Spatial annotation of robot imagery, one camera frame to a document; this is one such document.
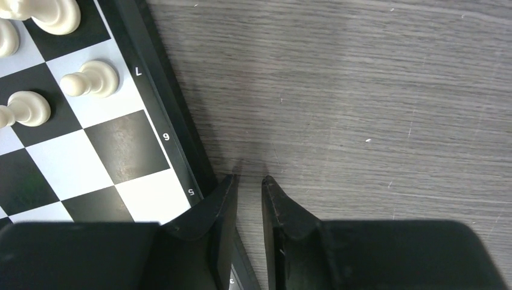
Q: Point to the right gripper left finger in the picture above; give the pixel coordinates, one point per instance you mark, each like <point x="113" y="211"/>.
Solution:
<point x="193" y="251"/>

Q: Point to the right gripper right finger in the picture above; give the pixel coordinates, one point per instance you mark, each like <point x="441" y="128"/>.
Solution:
<point x="305" y="252"/>

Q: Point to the black white chess board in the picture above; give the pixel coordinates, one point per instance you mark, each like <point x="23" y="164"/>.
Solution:
<point x="134" y="156"/>

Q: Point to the white chess pawn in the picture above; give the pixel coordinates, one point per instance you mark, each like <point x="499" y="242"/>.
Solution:
<point x="27" y="108"/>
<point x="96" y="78"/>

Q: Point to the white chess piece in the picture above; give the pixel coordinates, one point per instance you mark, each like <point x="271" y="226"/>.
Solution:
<point x="57" y="17"/>

